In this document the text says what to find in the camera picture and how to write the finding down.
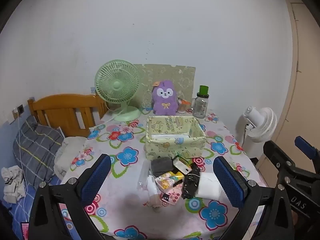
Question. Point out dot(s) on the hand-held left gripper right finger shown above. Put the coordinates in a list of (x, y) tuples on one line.
[(228, 181)]

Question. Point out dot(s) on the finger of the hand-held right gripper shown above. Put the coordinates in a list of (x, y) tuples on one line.
[(303, 146), (277, 157)]

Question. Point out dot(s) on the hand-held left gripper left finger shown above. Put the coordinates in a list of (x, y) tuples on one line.
[(96, 180)]

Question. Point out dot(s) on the white towel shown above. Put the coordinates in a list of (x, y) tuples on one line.
[(208, 186)]

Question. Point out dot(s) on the black plastic bag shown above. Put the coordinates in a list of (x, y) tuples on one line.
[(191, 186)]

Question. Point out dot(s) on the clear plastic bag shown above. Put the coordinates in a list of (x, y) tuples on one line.
[(143, 175)]

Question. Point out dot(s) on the small white green packet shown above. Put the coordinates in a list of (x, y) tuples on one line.
[(180, 165)]

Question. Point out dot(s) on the pink tissue pack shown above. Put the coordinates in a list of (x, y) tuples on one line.
[(172, 195)]

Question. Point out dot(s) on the white cloth roll with wooden clips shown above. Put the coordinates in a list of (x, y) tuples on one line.
[(153, 192)]

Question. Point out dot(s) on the yellow tissue pack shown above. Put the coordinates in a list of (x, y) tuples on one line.
[(168, 180)]

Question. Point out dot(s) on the yellow printed fabric storage box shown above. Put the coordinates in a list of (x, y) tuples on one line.
[(175, 148)]

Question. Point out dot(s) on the dark grey pouch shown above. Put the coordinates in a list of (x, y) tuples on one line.
[(162, 166)]

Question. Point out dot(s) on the floral tablecloth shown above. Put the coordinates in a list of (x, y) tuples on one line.
[(120, 205)]

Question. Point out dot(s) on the white standing fan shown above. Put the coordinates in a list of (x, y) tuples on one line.
[(262, 125)]

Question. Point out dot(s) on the white folded blanket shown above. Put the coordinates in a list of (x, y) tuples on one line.
[(67, 155)]

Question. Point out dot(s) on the beige door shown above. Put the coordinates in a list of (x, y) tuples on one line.
[(300, 92)]

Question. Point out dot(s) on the grey plaid pillow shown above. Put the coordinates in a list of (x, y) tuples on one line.
[(37, 150)]

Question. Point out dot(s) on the wooden bed headboard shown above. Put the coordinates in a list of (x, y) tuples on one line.
[(62, 110)]

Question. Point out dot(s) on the glass jar with green lid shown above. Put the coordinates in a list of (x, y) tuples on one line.
[(200, 106)]

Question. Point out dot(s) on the crumpled white cloth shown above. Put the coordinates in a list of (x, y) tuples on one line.
[(12, 185)]

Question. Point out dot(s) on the small pink item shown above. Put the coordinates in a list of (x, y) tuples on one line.
[(25, 231)]

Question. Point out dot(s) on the blue bed sheet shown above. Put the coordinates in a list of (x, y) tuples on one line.
[(15, 217)]

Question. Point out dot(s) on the green desk fan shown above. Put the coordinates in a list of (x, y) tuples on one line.
[(116, 85)]

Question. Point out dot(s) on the purple plush toy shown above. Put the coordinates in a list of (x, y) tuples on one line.
[(165, 100)]

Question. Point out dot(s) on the green patterned foam board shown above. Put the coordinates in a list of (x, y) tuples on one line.
[(175, 75)]

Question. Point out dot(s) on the small blue wall sticker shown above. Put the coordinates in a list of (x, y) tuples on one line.
[(93, 90)]

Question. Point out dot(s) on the wall socket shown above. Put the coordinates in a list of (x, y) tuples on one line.
[(19, 109)]

